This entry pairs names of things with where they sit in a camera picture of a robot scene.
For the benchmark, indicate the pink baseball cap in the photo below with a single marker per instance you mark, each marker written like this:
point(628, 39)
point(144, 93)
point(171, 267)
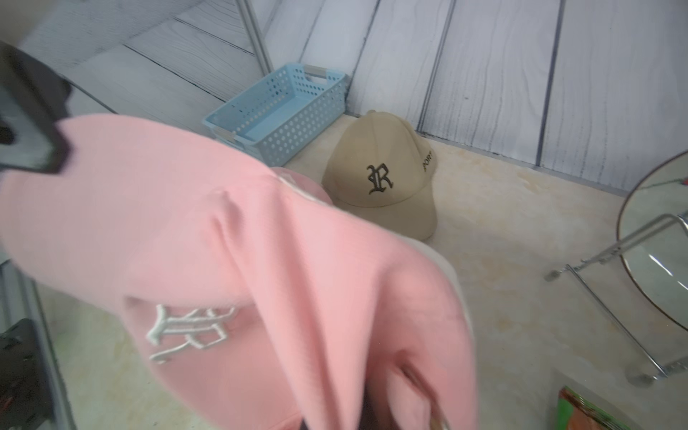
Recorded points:
point(304, 184)
point(257, 305)

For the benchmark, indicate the left aluminium corner post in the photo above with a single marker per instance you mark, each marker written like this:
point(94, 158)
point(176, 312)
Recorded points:
point(246, 11)

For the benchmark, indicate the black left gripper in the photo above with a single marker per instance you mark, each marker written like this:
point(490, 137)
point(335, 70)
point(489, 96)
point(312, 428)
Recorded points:
point(33, 101)

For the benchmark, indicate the green red snack bag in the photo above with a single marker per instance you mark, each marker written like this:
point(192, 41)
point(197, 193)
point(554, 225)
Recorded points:
point(574, 412)

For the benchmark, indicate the chrome wire plate rack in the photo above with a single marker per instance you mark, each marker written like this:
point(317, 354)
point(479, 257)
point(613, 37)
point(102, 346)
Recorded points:
point(610, 300)

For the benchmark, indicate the beige baseball cap black logo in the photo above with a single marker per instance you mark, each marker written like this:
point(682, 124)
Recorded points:
point(382, 171)

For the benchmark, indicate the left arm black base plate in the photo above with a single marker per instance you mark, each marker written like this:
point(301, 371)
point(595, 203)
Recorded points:
point(26, 401)

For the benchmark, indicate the light blue plastic basket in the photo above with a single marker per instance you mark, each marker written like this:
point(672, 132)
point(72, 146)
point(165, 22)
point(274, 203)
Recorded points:
point(275, 118)

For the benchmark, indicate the white ceramic plate red flowers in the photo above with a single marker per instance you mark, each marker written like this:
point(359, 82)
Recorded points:
point(658, 264)

